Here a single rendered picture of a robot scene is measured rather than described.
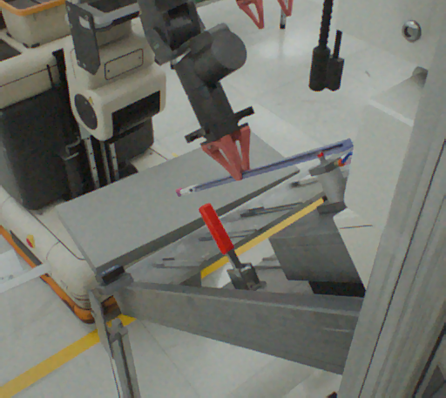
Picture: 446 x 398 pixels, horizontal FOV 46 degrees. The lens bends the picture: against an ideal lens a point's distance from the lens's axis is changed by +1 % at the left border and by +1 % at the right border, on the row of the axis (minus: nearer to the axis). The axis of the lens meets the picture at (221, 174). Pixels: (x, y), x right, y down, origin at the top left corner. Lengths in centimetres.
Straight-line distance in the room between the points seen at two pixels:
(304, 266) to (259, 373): 125
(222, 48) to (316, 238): 37
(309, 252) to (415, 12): 28
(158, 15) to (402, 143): 59
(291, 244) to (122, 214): 86
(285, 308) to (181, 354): 129
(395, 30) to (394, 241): 10
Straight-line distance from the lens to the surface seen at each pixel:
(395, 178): 26
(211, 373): 173
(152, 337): 180
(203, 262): 86
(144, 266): 103
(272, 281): 60
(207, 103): 80
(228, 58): 75
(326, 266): 47
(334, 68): 72
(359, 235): 39
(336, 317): 43
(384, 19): 26
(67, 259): 169
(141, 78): 144
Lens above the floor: 151
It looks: 40 degrees down
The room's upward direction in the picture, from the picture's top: straight up
